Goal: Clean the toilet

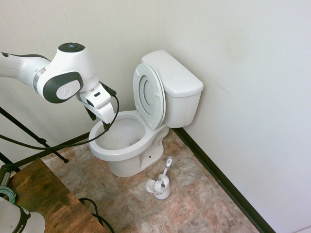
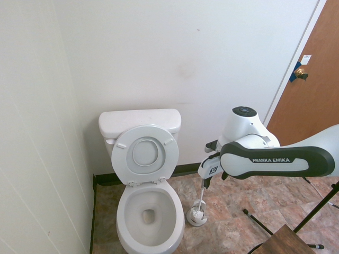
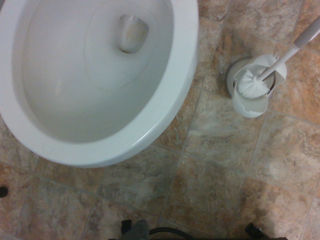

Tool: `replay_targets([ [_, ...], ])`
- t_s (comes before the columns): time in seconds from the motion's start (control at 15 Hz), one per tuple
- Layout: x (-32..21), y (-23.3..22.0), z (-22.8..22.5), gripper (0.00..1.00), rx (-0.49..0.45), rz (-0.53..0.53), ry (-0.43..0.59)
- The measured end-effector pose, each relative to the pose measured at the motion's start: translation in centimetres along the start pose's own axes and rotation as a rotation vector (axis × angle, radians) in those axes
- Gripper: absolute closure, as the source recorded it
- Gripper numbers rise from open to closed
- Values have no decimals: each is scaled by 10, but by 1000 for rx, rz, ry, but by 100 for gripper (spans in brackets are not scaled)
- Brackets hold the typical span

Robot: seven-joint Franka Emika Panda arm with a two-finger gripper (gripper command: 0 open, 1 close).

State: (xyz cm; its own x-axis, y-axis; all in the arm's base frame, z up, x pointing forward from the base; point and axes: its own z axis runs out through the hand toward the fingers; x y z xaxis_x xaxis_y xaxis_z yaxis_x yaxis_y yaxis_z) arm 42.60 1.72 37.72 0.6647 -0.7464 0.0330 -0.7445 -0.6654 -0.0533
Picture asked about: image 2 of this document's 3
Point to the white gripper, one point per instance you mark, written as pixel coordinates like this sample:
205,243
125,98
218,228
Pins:
209,167

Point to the white toilet brush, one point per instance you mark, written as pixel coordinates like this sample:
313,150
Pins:
200,197

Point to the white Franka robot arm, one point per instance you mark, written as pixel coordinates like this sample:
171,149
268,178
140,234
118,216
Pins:
278,161

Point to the white toilet brush holder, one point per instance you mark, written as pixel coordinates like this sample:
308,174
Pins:
196,218

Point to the white toilet seat and lid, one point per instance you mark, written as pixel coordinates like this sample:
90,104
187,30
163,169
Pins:
145,153

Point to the white toilet bowl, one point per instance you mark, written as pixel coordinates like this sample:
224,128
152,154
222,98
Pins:
132,238

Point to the white toilet tank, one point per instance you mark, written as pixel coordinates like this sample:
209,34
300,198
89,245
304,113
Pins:
137,119

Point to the dark wooden table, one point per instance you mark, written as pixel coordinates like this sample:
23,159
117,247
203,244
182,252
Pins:
286,242

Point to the black tripod stand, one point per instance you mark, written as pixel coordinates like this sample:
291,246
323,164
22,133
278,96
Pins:
317,207

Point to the brown wooden door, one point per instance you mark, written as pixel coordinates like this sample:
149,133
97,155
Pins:
317,105

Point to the blue tape strip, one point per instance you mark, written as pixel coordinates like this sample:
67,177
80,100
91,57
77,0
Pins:
293,78

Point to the brass door knob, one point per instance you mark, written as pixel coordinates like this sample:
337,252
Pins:
300,72

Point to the white paper label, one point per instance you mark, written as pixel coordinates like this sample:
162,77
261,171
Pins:
306,59

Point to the white door frame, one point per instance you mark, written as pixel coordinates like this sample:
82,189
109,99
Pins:
304,39

